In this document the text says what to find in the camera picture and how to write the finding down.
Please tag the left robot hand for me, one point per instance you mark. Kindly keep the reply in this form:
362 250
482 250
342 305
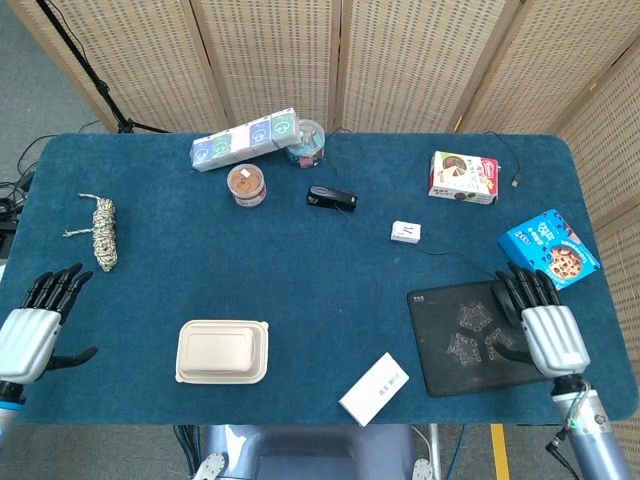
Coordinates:
30 340

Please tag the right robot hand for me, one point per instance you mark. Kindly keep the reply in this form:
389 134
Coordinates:
555 340

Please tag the blue cookie box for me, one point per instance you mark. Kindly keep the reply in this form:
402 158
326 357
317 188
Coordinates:
545 240

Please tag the black mouse pad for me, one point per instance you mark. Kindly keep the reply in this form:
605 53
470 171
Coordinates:
440 350

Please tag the small white box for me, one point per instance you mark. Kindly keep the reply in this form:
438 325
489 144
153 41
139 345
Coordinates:
406 231

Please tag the white red cake box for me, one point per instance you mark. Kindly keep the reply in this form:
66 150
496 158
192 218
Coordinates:
462 175

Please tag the beige lunch box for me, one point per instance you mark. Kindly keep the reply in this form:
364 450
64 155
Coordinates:
220 352

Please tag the blue table mat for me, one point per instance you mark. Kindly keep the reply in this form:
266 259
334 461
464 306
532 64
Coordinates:
150 250

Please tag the silver table leg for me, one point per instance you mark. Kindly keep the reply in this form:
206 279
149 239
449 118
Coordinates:
435 450

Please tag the silver foot plate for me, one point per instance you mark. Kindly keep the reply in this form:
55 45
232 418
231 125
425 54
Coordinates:
210 467
424 471

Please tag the white rectangular carton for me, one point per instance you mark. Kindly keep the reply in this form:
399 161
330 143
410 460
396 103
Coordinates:
375 387

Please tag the black tripod stand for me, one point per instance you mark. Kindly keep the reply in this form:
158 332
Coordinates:
102 87

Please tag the black stapler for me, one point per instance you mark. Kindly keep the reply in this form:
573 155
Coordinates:
332 197

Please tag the blue-grey robot torso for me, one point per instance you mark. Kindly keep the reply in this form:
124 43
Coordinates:
300 450

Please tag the tissue packets multipack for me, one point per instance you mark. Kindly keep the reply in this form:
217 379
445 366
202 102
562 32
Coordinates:
240 142

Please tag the clear jar of binder clips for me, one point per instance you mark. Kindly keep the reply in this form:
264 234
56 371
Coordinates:
307 150

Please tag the wicker folding screen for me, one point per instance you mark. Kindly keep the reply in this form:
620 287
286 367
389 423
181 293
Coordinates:
275 60

